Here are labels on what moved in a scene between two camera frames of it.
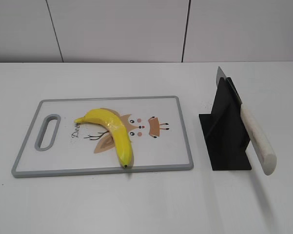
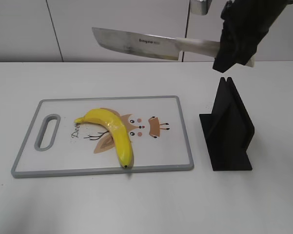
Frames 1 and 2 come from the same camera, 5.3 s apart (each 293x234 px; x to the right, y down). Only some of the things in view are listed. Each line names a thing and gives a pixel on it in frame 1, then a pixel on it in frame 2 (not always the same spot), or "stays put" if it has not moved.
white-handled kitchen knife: (263, 150) -> (157, 47)
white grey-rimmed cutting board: (155, 124) stays put
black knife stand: (225, 139) stays put
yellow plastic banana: (109, 120) stays put
